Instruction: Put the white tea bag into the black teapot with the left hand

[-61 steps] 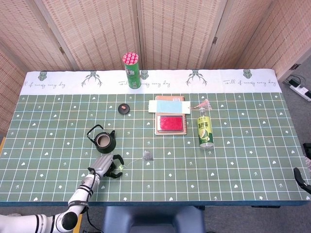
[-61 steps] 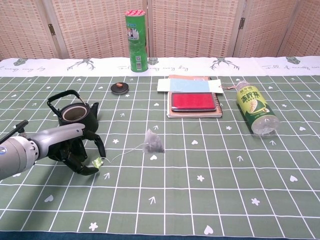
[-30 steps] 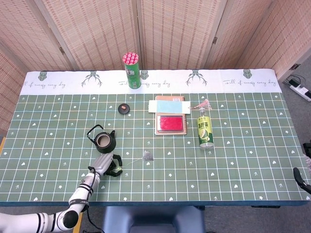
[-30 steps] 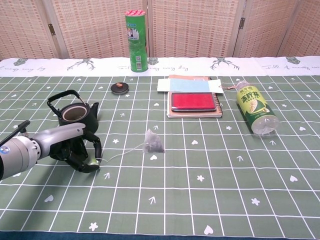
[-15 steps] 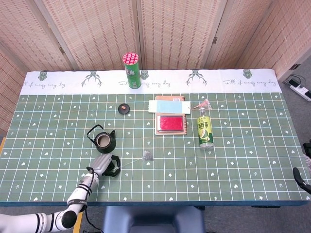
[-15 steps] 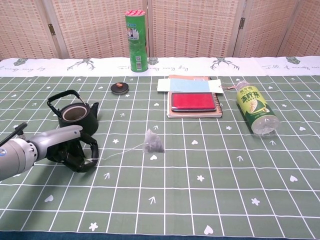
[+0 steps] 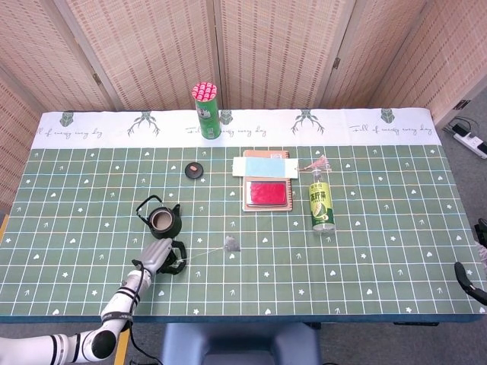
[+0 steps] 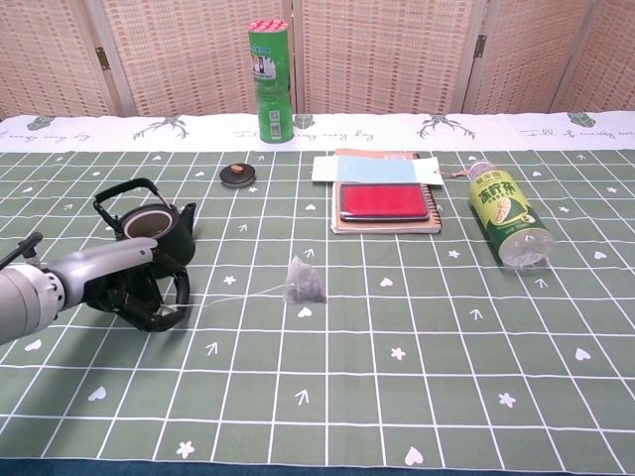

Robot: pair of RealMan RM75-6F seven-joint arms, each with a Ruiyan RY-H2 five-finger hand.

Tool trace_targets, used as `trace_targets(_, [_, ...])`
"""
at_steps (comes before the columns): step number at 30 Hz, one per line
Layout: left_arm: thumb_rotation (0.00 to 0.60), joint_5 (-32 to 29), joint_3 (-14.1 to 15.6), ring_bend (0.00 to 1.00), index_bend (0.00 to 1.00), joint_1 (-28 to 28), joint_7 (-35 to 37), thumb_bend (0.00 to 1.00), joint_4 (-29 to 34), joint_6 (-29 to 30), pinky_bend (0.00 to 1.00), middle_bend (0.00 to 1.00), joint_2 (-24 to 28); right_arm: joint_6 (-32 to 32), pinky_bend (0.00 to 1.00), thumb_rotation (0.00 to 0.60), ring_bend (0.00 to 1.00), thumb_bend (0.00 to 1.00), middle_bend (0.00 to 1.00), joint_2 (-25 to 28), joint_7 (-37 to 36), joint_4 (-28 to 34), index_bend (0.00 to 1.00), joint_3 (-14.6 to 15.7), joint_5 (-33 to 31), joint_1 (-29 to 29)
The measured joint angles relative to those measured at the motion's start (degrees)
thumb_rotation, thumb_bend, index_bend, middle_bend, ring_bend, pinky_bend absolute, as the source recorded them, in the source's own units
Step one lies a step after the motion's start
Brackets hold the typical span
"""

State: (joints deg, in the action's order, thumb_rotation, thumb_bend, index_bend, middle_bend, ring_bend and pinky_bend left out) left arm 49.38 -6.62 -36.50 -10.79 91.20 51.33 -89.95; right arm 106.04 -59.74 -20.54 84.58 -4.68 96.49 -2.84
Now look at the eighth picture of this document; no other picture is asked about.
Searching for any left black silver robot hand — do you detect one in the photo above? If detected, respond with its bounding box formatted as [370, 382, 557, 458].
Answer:
[47, 236, 192, 333]

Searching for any tea bag with string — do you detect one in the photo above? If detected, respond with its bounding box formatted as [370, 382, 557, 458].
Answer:
[157, 255, 328, 318]

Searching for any black cast iron teapot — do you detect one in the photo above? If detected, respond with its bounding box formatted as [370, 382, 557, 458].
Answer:
[92, 177, 198, 267]

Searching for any black teapot lid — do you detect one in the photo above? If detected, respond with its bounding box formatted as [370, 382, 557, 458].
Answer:
[219, 162, 258, 190]

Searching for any lemon tea plastic bottle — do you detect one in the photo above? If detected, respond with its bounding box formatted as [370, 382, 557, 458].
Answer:
[468, 159, 556, 272]

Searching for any green cylindrical snack can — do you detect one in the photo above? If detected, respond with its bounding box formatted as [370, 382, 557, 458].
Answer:
[247, 18, 297, 145]

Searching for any white blue tasselled bookmark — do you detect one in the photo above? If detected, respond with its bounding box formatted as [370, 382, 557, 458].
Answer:
[311, 155, 472, 188]

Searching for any red ink pad case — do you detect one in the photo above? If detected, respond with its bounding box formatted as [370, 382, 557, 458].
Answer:
[338, 181, 432, 223]

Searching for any green grid tablecloth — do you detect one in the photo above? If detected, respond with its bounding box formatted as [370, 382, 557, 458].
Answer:
[0, 111, 635, 470]

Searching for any bamboo folding screen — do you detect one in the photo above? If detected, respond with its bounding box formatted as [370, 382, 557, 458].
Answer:
[0, 0, 635, 120]

